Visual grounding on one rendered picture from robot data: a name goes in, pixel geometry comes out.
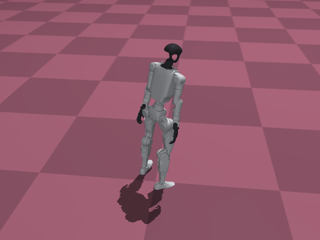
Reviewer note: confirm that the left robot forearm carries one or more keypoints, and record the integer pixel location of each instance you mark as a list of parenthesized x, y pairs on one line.
[(147, 97)]

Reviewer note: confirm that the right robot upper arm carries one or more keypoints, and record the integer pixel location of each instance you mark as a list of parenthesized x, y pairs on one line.
[(179, 81)]

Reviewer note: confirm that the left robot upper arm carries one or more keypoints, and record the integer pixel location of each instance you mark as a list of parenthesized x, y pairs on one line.
[(150, 75)]

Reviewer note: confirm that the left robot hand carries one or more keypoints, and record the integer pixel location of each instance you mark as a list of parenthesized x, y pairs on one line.
[(140, 114)]

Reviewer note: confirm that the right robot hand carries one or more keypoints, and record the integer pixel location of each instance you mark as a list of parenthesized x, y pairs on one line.
[(175, 127)]

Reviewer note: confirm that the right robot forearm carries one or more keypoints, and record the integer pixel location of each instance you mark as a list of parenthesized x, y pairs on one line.
[(176, 112)]

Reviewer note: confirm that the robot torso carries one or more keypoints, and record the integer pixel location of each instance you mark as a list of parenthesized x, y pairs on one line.
[(162, 90)]

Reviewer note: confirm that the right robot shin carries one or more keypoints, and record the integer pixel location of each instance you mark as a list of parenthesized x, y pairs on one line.
[(163, 166)]

